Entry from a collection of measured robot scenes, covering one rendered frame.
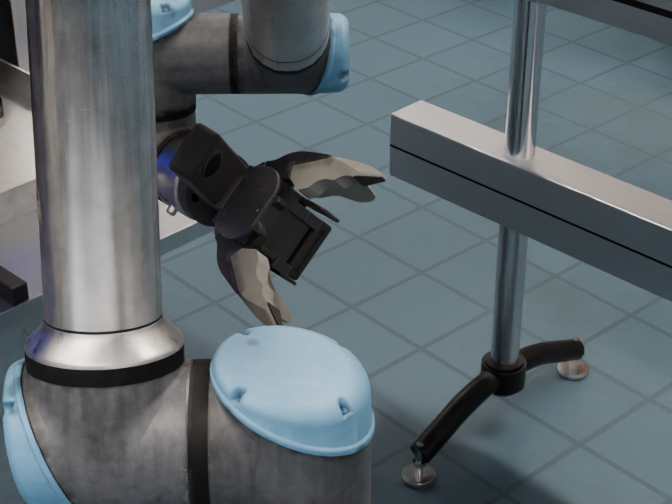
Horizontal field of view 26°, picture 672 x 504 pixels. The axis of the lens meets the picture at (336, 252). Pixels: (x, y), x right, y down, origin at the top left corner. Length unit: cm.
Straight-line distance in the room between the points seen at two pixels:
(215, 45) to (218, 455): 44
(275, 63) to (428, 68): 275
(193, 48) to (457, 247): 191
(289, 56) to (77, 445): 41
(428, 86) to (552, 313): 112
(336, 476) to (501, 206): 138
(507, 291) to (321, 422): 149
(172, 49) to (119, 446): 44
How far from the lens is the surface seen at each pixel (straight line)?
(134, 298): 103
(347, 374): 106
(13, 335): 197
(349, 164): 120
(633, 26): 210
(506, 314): 252
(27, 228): 153
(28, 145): 169
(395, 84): 394
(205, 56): 134
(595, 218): 228
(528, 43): 228
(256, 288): 120
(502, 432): 266
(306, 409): 102
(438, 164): 246
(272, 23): 121
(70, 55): 99
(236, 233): 124
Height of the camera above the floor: 163
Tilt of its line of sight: 31 degrees down
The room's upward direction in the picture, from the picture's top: straight up
